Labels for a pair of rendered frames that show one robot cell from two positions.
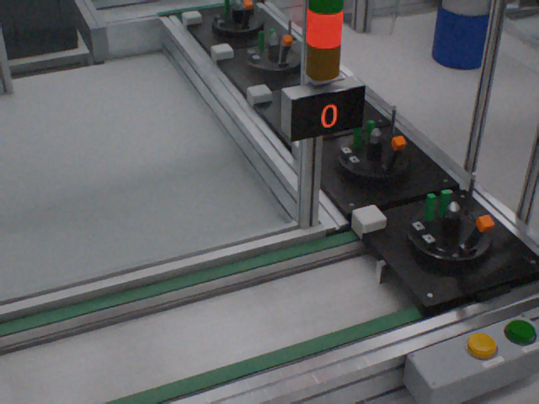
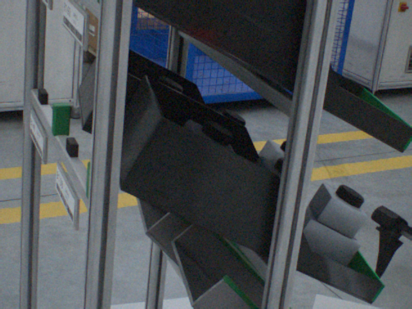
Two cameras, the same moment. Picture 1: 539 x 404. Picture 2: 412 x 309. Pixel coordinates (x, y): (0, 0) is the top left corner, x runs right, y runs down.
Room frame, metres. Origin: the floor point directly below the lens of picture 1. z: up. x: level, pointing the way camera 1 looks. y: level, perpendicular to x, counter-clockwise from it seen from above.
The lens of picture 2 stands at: (1.15, 0.19, 1.59)
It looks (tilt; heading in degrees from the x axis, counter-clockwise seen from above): 21 degrees down; 270
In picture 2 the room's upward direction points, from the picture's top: 6 degrees clockwise
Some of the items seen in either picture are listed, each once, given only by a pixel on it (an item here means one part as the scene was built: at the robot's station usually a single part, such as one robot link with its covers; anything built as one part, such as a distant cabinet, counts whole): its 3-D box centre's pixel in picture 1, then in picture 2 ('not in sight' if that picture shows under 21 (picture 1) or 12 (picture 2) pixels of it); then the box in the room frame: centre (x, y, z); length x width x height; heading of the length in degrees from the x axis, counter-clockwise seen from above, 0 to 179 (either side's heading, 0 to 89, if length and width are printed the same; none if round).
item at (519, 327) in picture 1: (520, 332); not in sight; (0.76, -0.36, 0.96); 0.04 x 0.04 x 0.02
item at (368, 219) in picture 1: (368, 222); not in sight; (1.01, -0.16, 0.97); 0.05 x 0.05 x 0.04; 23
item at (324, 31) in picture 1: (324, 25); not in sight; (0.99, -0.07, 1.33); 0.05 x 0.05 x 0.05
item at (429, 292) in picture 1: (446, 246); not in sight; (0.96, -0.29, 0.96); 0.24 x 0.24 x 0.02; 23
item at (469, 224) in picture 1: (448, 236); not in sight; (0.96, -0.29, 0.98); 0.14 x 0.14 x 0.02
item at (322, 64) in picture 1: (322, 58); not in sight; (0.99, -0.07, 1.28); 0.05 x 0.05 x 0.05
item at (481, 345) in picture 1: (481, 347); not in sight; (0.73, -0.30, 0.96); 0.04 x 0.04 x 0.02
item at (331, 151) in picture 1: (374, 146); not in sight; (1.19, -0.19, 1.01); 0.24 x 0.24 x 0.13; 23
